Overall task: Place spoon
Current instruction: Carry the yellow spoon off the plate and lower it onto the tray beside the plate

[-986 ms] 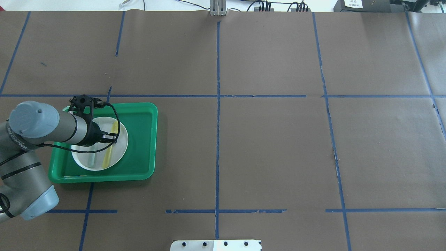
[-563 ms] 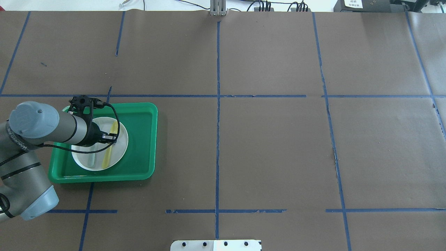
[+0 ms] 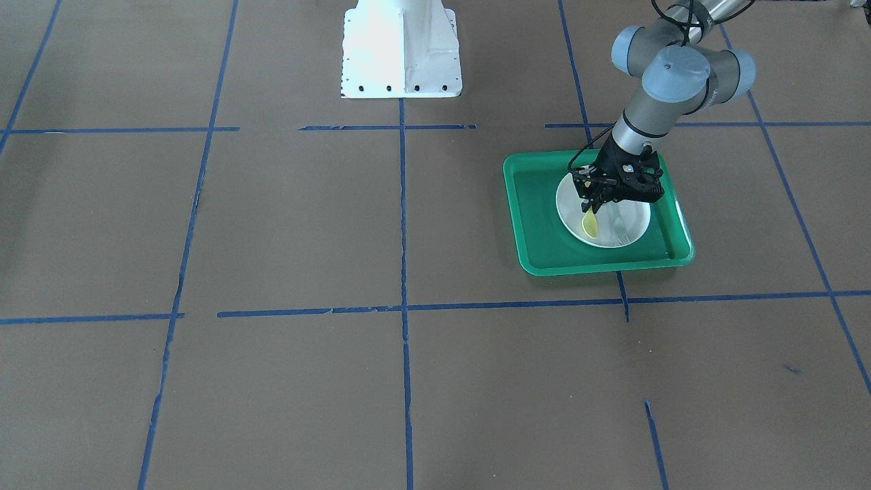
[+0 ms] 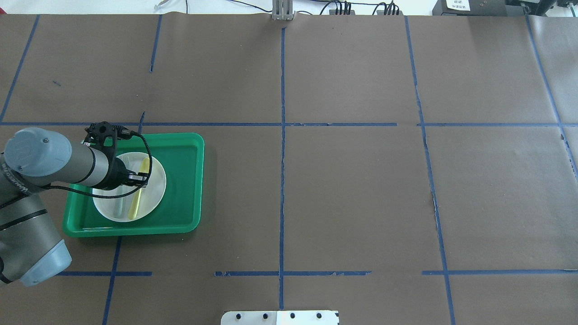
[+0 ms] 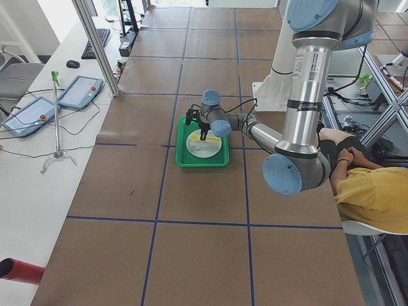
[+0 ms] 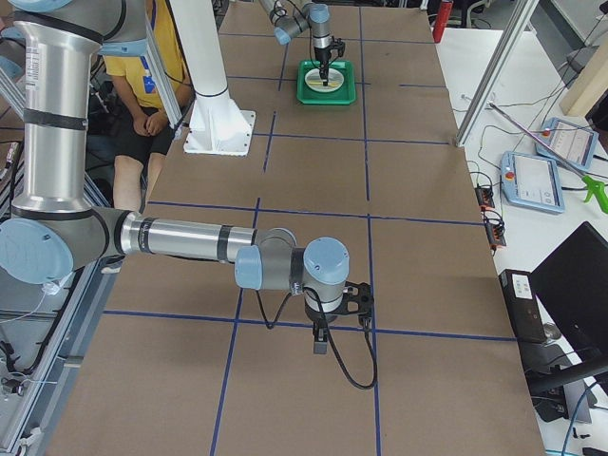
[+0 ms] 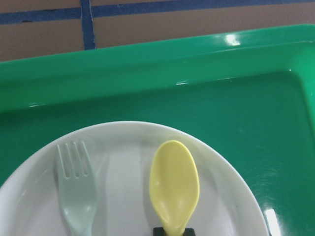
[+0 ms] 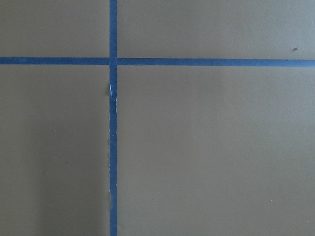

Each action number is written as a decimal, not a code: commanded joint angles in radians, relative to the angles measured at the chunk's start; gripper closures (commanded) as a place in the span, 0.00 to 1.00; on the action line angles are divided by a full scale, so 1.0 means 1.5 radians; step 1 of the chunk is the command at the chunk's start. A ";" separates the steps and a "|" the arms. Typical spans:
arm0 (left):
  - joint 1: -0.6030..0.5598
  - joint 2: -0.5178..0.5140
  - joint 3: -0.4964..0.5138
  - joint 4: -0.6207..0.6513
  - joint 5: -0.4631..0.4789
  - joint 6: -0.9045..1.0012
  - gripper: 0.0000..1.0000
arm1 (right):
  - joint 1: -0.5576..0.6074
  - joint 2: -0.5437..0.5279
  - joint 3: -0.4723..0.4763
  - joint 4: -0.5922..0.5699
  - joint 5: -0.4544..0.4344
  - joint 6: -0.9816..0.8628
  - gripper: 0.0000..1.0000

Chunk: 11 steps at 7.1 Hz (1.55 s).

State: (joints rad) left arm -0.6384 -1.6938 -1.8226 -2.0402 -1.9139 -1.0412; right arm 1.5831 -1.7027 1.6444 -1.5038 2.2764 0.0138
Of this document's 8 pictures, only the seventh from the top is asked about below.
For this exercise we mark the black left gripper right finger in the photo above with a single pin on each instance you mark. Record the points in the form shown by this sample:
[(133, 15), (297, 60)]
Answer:
[(189, 232)]

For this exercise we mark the white round plate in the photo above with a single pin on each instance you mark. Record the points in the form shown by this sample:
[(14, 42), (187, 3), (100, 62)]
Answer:
[(121, 153)]

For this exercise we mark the pale green plastic fork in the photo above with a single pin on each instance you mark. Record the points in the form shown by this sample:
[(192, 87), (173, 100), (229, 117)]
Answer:
[(78, 193)]

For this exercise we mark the green plastic tray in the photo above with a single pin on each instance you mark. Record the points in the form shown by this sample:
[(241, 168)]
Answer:
[(249, 95)]

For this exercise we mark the horizontal blue tape strip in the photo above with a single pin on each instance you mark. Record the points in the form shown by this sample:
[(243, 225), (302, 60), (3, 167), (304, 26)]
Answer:
[(130, 9)]

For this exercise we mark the vertical blue tape strip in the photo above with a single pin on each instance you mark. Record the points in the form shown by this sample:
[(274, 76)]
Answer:
[(87, 25)]

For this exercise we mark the yellow plastic spoon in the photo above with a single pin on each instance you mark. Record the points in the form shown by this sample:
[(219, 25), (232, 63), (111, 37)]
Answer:
[(174, 187)]

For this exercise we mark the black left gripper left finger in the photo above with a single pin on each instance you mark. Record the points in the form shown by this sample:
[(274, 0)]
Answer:
[(159, 231)]

